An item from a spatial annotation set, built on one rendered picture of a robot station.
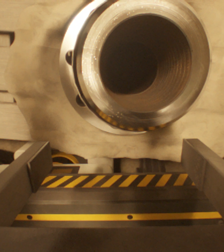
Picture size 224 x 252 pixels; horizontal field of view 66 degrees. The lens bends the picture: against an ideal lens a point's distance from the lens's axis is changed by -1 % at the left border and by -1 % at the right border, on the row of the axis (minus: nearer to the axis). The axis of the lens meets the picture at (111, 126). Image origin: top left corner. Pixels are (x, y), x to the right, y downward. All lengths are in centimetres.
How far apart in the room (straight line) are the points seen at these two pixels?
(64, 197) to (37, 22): 32
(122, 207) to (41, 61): 30
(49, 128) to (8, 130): 11
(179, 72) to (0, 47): 38
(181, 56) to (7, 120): 41
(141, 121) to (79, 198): 17
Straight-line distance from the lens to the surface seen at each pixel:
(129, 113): 15
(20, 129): 47
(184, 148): 17
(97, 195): 28
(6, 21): 47
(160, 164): 47
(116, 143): 40
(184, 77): 17
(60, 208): 31
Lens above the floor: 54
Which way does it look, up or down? 73 degrees down
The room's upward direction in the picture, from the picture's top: 177 degrees counter-clockwise
